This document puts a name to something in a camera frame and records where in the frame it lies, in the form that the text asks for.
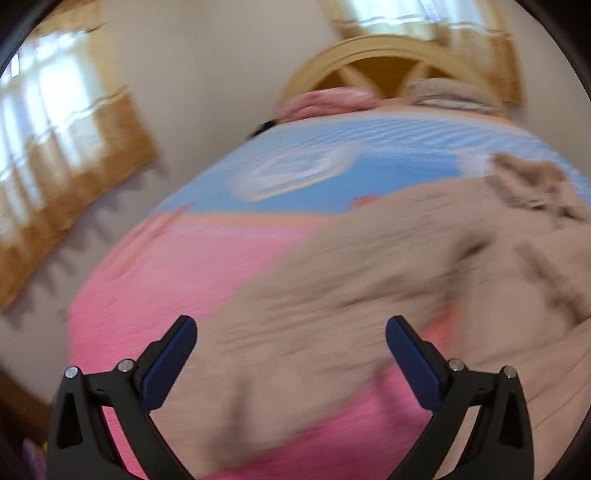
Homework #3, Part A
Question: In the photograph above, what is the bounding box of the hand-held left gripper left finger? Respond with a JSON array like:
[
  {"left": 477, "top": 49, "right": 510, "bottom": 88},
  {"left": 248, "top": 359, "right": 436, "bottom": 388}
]
[{"left": 46, "top": 315, "right": 199, "bottom": 480}]

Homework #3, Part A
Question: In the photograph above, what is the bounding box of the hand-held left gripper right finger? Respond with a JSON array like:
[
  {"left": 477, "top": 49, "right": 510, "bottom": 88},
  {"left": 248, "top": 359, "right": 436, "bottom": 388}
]
[{"left": 385, "top": 315, "right": 534, "bottom": 480}]

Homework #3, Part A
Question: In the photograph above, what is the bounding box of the beige padded jacket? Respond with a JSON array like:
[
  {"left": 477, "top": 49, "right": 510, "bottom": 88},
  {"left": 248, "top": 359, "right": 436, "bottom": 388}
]
[{"left": 152, "top": 152, "right": 591, "bottom": 480}]

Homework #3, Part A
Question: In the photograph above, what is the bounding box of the blue and pink printed blanket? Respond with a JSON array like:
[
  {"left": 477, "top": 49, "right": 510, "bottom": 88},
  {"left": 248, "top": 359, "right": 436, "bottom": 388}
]
[{"left": 67, "top": 110, "right": 591, "bottom": 480}]

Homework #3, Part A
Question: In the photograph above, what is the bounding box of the brown wooden furniture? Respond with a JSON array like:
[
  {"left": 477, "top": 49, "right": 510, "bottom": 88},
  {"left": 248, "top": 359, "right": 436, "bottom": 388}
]
[{"left": 0, "top": 367, "right": 52, "bottom": 418}]

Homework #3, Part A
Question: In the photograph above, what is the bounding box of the tan side window curtain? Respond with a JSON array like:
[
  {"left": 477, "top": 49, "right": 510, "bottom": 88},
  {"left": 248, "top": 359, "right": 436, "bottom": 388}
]
[{"left": 0, "top": 0, "right": 158, "bottom": 311}]

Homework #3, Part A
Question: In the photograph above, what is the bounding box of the grey striped pillow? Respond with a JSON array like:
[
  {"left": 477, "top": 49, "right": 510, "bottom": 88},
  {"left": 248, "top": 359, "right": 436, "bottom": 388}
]
[{"left": 409, "top": 78, "right": 503, "bottom": 114}]

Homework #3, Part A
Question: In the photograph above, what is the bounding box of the pink pillow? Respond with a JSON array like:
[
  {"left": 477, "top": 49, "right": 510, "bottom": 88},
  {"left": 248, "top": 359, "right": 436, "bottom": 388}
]
[{"left": 277, "top": 88, "right": 385, "bottom": 123}]

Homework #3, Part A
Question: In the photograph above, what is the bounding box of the cream arched wooden headboard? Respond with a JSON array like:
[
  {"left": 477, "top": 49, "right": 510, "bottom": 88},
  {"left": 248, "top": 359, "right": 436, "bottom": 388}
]
[{"left": 277, "top": 34, "right": 505, "bottom": 112}]

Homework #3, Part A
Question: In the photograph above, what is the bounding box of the tan curtain behind headboard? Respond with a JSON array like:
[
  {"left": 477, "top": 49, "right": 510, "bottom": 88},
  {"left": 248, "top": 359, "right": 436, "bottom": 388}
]
[{"left": 318, "top": 0, "right": 525, "bottom": 108}]

